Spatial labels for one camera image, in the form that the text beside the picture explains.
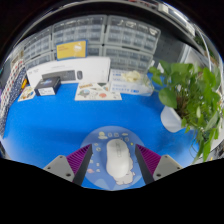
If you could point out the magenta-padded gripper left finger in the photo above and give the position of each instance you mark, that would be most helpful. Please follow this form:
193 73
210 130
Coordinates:
78 161

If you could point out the long white keyboard box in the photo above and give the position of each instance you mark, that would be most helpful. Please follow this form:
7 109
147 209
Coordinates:
90 66

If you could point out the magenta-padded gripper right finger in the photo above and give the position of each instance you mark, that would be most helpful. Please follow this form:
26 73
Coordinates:
149 161

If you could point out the red blue checkered cloth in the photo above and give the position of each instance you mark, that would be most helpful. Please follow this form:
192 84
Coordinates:
10 83

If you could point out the light grey computer mouse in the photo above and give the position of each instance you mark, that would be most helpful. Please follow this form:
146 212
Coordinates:
118 158

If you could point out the potted green plant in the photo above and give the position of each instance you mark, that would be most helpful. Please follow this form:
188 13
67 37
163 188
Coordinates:
186 96

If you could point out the clear plastic box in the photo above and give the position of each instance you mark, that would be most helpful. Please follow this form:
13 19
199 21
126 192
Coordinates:
130 83

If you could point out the small black box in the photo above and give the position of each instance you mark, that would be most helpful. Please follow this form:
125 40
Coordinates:
48 86

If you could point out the yellow blue box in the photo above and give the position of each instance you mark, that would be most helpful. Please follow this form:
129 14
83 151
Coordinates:
71 50

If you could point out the grey pegboard panel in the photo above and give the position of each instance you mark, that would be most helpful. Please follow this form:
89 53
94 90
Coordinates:
168 50

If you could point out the round light blue mouse pad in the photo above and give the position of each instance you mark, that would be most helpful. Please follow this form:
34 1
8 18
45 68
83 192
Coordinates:
100 140

